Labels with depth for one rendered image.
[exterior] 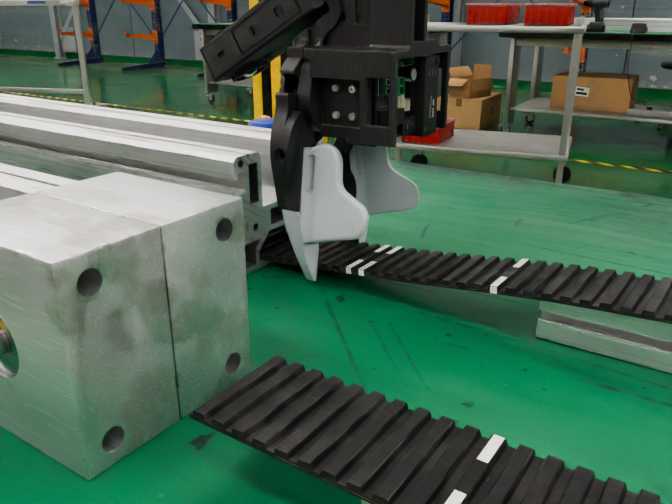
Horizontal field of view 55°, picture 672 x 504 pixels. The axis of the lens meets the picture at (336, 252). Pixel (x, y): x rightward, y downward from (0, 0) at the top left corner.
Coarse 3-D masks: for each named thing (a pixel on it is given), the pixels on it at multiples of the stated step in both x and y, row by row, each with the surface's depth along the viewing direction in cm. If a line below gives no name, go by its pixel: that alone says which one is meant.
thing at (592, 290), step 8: (584, 272) 37; (592, 272) 37; (600, 272) 37; (608, 272) 36; (576, 280) 36; (584, 280) 36; (592, 280) 36; (600, 280) 35; (608, 280) 36; (568, 288) 35; (576, 288) 35; (584, 288) 35; (592, 288) 34; (600, 288) 34; (608, 288) 35; (560, 296) 34; (568, 296) 34; (576, 296) 34; (584, 296) 34; (592, 296) 33; (600, 296) 34; (568, 304) 34; (576, 304) 33; (584, 304) 33; (592, 304) 33
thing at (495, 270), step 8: (496, 256) 41; (480, 264) 40; (488, 264) 40; (496, 264) 40; (504, 264) 39; (512, 264) 40; (472, 272) 39; (480, 272) 39; (488, 272) 38; (496, 272) 38; (504, 272) 39; (464, 280) 37; (472, 280) 38; (480, 280) 37; (488, 280) 37; (456, 288) 37; (464, 288) 37; (472, 288) 37; (480, 288) 37
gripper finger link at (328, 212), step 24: (312, 168) 40; (336, 168) 39; (312, 192) 40; (336, 192) 40; (288, 216) 41; (312, 216) 41; (336, 216) 40; (360, 216) 39; (312, 240) 41; (336, 240) 40; (312, 264) 43
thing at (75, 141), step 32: (0, 96) 71; (0, 128) 57; (32, 128) 54; (64, 128) 52; (96, 128) 52; (128, 128) 58; (160, 128) 56; (192, 128) 54; (224, 128) 52; (256, 128) 52; (0, 160) 59; (32, 160) 56; (64, 160) 53; (96, 160) 52; (128, 160) 50; (160, 160) 46; (192, 160) 44; (224, 160) 43; (256, 160) 44; (224, 192) 43; (256, 192) 45; (256, 224) 46; (256, 256) 46
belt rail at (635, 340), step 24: (552, 312) 36; (576, 312) 35; (600, 312) 34; (552, 336) 36; (576, 336) 36; (600, 336) 35; (624, 336) 35; (648, 336) 33; (624, 360) 34; (648, 360) 34
